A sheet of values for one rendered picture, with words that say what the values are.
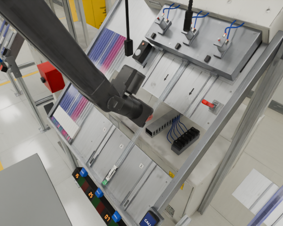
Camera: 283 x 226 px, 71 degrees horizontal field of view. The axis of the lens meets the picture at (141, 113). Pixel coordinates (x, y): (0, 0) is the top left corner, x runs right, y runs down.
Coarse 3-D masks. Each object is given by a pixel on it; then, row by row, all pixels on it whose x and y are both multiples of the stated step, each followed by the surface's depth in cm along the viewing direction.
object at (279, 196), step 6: (282, 186) 35; (276, 192) 36; (282, 192) 35; (276, 198) 35; (282, 198) 35; (270, 204) 36; (276, 204) 35; (264, 210) 36; (270, 210) 35; (258, 216) 36; (264, 216) 36; (252, 222) 37; (258, 222) 36
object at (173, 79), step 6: (180, 66) 66; (180, 72) 66; (174, 78) 66; (168, 84) 66; (168, 90) 67; (162, 96) 67; (156, 102) 67; (156, 108) 67; (144, 126) 68; (138, 132) 68; (132, 138) 69; (132, 144) 69; (126, 150) 69; (120, 156) 70; (120, 162) 70
